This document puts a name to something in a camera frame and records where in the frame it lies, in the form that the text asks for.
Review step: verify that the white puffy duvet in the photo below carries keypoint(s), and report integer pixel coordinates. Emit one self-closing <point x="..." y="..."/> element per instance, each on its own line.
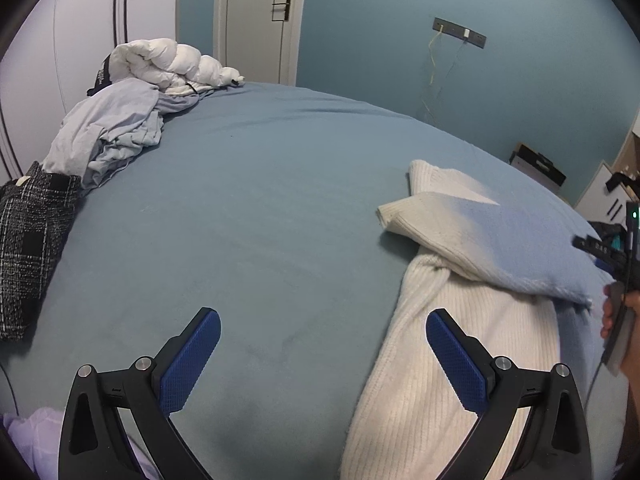
<point x="165" y="62"/>

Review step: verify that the white wooden cabinet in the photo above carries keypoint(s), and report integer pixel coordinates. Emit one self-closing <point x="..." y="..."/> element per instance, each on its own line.
<point x="607" y="180"/>

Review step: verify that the person's right hand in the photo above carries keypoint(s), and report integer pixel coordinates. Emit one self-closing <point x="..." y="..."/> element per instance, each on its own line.
<point x="607" y="310"/>

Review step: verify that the black white plaid garment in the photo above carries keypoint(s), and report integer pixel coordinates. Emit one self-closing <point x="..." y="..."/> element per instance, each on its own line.
<point x="30" y="240"/>

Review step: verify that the lilac cloth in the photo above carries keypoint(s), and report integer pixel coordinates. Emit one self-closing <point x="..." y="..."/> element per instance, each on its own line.
<point x="35" y="435"/>

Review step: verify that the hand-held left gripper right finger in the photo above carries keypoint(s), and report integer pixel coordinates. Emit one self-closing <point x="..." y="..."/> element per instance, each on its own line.
<point x="457" y="360"/>

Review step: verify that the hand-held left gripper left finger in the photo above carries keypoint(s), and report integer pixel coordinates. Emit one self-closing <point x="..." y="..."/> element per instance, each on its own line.
<point x="192" y="355"/>

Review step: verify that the white door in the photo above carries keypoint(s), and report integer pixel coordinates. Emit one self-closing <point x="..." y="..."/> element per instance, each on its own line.
<point x="260" y="15"/>

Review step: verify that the white knitted sweater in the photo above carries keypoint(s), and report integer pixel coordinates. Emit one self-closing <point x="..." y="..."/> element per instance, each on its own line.
<point x="450" y="310"/>

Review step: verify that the grey wall socket strip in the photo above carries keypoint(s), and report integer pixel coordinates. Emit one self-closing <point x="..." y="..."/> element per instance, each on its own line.
<point x="459" y="33"/>

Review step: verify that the bed with blue sheet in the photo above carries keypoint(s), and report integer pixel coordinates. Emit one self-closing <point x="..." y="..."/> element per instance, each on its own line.
<point x="280" y="210"/>

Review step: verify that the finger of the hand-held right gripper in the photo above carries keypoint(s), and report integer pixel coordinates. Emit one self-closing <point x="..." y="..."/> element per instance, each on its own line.
<point x="592" y="247"/>

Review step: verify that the flat black box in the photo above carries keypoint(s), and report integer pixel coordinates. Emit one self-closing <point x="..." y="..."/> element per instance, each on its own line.
<point x="537" y="166"/>

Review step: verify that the white wardrobe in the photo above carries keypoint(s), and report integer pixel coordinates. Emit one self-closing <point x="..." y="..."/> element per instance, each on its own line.
<point x="65" y="50"/>

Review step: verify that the person's right forearm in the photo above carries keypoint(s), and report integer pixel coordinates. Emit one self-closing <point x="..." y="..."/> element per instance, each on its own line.
<point x="632" y="385"/>

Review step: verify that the light blue crumpled garment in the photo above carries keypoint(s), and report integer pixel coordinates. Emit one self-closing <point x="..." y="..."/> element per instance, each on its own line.
<point x="112" y="125"/>

